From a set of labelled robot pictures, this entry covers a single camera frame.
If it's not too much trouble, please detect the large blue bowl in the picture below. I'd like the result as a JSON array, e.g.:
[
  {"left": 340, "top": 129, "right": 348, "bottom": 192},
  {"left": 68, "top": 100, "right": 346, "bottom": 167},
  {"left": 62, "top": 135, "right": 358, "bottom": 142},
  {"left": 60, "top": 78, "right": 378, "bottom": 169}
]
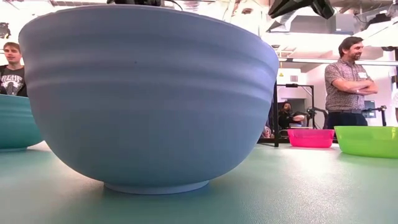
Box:
[{"left": 17, "top": 3, "right": 280, "bottom": 195}]

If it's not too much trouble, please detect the person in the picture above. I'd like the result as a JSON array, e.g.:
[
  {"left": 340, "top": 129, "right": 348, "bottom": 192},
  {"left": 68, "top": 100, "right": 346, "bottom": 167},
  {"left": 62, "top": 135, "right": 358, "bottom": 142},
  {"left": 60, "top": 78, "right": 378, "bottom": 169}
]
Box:
[
  {"left": 0, "top": 42, "right": 29, "bottom": 98},
  {"left": 277, "top": 101, "right": 307, "bottom": 130},
  {"left": 324, "top": 36, "right": 379, "bottom": 130}
]

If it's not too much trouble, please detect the green table mat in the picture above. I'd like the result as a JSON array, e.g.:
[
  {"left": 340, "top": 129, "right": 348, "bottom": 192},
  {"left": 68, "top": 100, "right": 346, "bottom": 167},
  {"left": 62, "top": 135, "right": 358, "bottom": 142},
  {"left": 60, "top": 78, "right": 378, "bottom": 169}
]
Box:
[{"left": 0, "top": 140, "right": 398, "bottom": 224}]

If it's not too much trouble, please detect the small green translucent bowl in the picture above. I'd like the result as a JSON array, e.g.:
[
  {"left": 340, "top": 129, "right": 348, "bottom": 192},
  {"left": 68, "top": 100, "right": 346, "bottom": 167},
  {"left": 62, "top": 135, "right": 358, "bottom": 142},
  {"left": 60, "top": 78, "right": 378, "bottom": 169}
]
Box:
[{"left": 334, "top": 125, "right": 398, "bottom": 159}]

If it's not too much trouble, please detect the large teal bowl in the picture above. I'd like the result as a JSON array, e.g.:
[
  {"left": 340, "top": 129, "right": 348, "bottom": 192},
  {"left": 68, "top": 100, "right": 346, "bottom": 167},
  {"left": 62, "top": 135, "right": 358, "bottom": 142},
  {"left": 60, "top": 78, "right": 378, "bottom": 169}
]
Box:
[{"left": 0, "top": 94, "right": 44, "bottom": 152}]

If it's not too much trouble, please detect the dark wall monitor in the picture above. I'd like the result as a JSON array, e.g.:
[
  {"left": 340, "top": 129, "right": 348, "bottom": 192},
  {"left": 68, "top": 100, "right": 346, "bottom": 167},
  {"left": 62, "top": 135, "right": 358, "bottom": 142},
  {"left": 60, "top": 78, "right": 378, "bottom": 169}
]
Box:
[{"left": 363, "top": 100, "right": 377, "bottom": 119}]

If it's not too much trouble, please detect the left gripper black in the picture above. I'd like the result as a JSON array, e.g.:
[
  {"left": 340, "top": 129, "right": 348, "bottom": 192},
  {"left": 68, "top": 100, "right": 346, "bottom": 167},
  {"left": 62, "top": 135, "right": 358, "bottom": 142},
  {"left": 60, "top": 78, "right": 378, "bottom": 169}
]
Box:
[{"left": 107, "top": 0, "right": 162, "bottom": 7}]

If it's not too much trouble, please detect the black ceiling device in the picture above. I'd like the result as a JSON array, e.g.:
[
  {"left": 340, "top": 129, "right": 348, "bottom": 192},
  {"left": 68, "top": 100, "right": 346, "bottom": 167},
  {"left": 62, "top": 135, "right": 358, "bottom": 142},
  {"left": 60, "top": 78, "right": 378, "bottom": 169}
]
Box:
[{"left": 0, "top": 22, "right": 12, "bottom": 40}]

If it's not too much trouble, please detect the small pink translucent bowl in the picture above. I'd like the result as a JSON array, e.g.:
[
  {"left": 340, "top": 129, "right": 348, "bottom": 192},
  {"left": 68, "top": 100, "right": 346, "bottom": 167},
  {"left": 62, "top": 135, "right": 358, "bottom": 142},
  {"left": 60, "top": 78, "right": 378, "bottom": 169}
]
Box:
[{"left": 287, "top": 128, "right": 336, "bottom": 149}]

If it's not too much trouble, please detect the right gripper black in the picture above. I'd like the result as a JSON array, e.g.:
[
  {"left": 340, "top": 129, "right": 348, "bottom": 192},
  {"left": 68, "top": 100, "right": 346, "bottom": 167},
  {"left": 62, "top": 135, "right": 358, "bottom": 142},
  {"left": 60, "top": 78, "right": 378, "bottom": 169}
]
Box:
[{"left": 268, "top": 0, "right": 336, "bottom": 20}]

